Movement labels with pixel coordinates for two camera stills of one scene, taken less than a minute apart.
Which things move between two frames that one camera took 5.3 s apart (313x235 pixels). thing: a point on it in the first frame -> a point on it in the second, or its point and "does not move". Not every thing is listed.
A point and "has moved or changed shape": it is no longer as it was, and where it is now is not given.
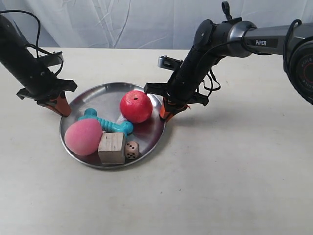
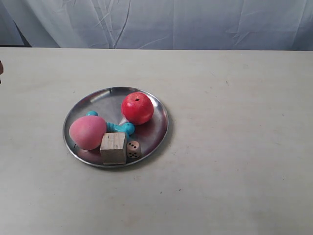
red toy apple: x=136 y=106 does not move
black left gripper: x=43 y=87 -> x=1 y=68
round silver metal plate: x=118 y=102 has moved or changed shape
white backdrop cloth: x=137 y=24 does not move
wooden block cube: x=111 y=149 does not move
